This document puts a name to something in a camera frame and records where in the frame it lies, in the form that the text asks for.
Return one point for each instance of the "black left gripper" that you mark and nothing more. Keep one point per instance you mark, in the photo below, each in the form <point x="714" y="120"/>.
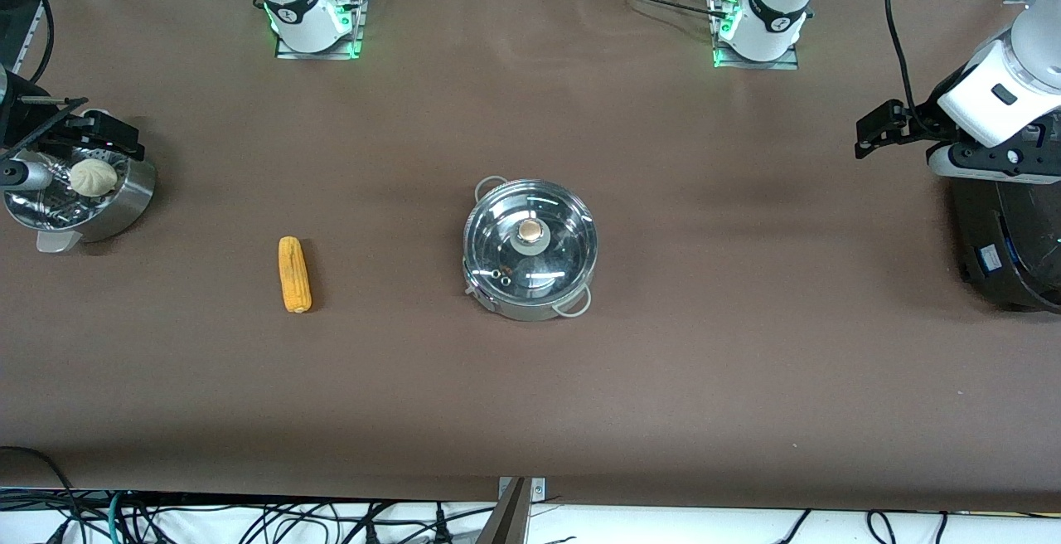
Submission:
<point x="929" y="120"/>

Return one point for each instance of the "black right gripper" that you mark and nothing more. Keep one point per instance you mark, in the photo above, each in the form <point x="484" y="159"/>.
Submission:
<point x="18" y="123"/>

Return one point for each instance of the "yellow corn cob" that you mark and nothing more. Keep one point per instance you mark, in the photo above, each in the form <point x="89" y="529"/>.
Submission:
<point x="294" y="274"/>

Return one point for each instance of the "round glass pot lid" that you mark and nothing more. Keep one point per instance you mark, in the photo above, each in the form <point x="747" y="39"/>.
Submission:
<point x="497" y="229"/>

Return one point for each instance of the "stainless steel steamer pot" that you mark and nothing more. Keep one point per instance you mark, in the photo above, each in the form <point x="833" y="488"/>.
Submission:
<point x="124" y="200"/>

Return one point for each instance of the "white steamed bun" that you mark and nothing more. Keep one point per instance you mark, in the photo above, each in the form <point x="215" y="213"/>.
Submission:
<point x="93" y="177"/>

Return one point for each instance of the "black rice cooker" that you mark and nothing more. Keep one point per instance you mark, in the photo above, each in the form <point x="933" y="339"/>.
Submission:
<point x="1003" y="237"/>

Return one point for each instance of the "brown table cover sheet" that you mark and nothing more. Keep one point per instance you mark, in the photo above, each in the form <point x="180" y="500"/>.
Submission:
<point x="746" y="403"/>

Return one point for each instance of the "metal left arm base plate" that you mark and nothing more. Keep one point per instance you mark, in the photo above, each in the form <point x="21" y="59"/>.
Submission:
<point x="779" y="65"/>

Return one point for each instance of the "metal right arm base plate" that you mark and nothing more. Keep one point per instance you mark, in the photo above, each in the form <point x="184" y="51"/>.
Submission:
<point x="290" y="55"/>

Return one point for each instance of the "small metal edge bracket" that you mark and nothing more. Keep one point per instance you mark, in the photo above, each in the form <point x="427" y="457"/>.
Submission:
<point x="537" y="488"/>

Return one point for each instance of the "grey wedge-shaped post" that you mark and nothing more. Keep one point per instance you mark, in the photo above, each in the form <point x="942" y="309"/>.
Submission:
<point x="507" y="523"/>

